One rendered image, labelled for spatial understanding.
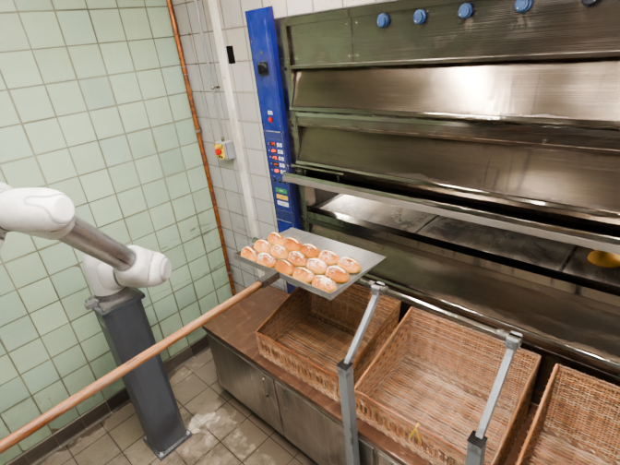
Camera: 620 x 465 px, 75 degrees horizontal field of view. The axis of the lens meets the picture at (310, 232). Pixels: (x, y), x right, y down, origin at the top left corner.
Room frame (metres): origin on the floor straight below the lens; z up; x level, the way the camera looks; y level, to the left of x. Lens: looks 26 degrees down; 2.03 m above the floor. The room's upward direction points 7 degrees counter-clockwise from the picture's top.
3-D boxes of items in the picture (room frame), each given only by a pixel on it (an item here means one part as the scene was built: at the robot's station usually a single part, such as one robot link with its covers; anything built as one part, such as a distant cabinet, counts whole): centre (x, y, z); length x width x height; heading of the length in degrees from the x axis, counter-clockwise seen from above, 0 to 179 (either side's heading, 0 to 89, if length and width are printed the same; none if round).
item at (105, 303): (1.65, 0.97, 1.03); 0.22 x 0.18 x 0.06; 135
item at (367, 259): (1.51, 0.02, 1.19); 0.55 x 0.36 x 0.03; 45
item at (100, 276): (1.66, 0.95, 1.17); 0.18 x 0.16 x 0.22; 78
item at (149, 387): (1.66, 0.96, 0.50); 0.21 x 0.21 x 1.00; 45
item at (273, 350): (1.60, -0.03, 0.72); 0.56 x 0.49 x 0.28; 45
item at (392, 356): (1.16, -0.46, 0.72); 0.56 x 0.49 x 0.28; 45
